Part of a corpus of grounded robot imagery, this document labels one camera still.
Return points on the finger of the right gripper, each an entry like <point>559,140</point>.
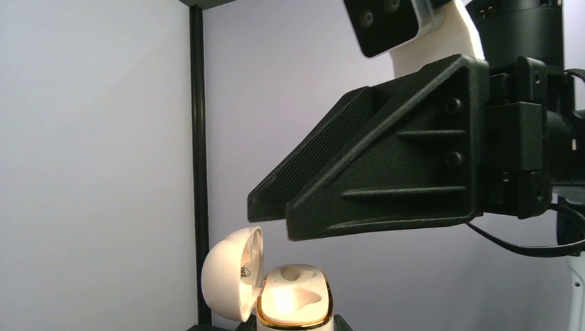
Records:
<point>268,200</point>

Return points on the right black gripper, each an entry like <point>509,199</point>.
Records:
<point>415,163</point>

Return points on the white square charging case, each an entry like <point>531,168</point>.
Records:
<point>288,297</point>

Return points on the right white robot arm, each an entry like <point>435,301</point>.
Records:
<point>512,29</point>

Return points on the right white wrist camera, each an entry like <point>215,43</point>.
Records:
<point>414,32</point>

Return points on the black right frame post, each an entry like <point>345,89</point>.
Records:
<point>199,154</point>

